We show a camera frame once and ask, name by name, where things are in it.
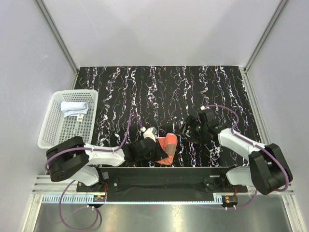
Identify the left aluminium corner post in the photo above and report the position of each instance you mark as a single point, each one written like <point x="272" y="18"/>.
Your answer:
<point x="55" y="32"/>

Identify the white slotted cable duct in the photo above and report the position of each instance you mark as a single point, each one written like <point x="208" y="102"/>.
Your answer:
<point x="69" y="198"/>

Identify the white plastic basket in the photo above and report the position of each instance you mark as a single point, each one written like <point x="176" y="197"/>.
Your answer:
<point x="57" y="128"/>

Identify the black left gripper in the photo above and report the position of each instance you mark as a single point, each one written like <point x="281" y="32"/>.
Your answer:
<point x="159" y="154"/>

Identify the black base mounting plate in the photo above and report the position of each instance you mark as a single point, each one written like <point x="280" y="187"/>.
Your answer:
<point x="163" y="185"/>

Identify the aluminium front rail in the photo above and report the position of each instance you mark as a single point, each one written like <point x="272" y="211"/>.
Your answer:
<point x="43" y="184"/>

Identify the right aluminium corner post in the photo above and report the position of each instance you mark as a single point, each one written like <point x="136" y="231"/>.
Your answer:
<point x="266" y="33"/>

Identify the brown towel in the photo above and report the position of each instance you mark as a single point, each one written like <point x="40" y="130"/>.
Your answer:
<point x="167" y="144"/>

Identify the aluminium corner post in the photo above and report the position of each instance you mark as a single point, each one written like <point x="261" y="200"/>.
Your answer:
<point x="55" y="32"/>
<point x="266" y="33"/>

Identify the white terry towel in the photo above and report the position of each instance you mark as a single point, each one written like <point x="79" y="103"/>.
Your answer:
<point x="74" y="109"/>

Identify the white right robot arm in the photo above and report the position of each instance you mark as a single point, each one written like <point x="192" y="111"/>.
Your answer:
<point x="267" y="171"/>

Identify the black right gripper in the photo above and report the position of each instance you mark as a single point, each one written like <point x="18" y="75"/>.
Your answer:
<point x="191" y="122"/>

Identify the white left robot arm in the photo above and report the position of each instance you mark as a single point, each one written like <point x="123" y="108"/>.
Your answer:
<point x="76" y="160"/>

